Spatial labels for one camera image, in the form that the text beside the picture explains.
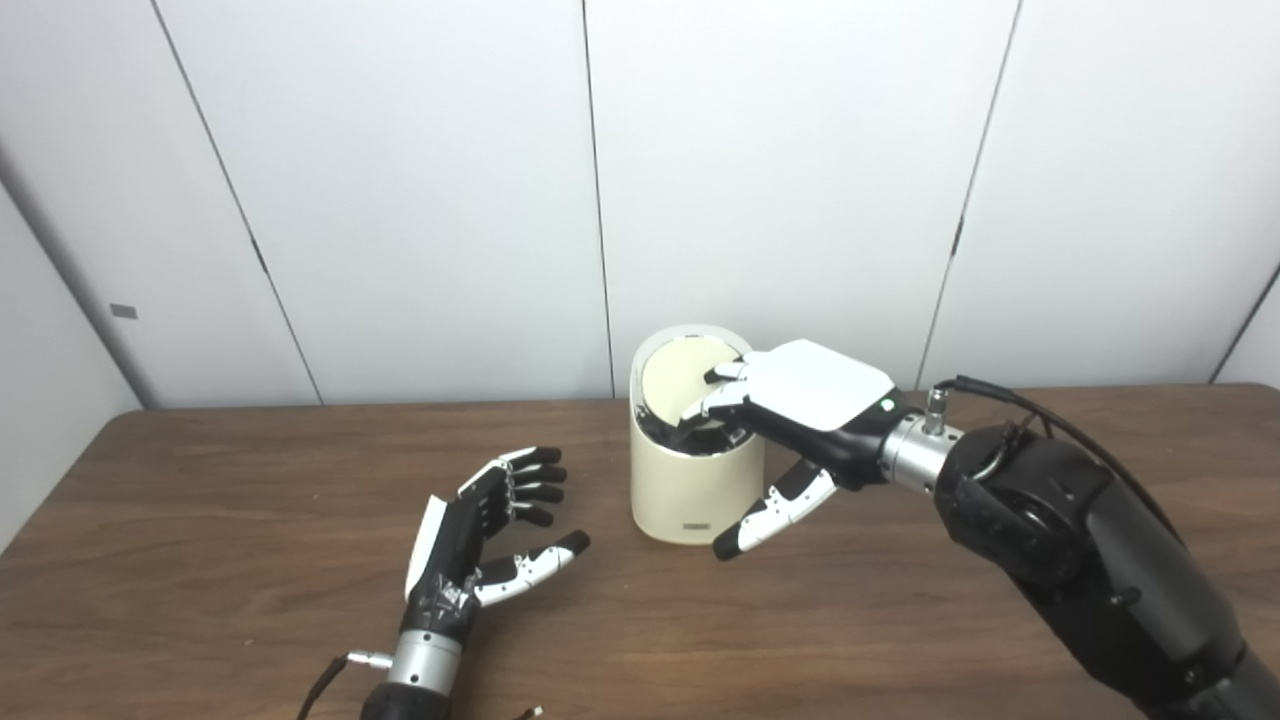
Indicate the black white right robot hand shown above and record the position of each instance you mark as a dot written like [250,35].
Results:
[810,395]

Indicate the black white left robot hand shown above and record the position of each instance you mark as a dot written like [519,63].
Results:
[445,565]

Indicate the round cream bin lid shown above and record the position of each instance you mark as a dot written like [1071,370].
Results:
[672,380]

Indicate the cream-colored desktop bin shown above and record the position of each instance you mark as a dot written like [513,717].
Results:
[685,490]

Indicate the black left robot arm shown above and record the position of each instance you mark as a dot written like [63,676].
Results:
[422,662]

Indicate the small grey wall label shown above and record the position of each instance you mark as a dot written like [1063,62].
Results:
[124,311]

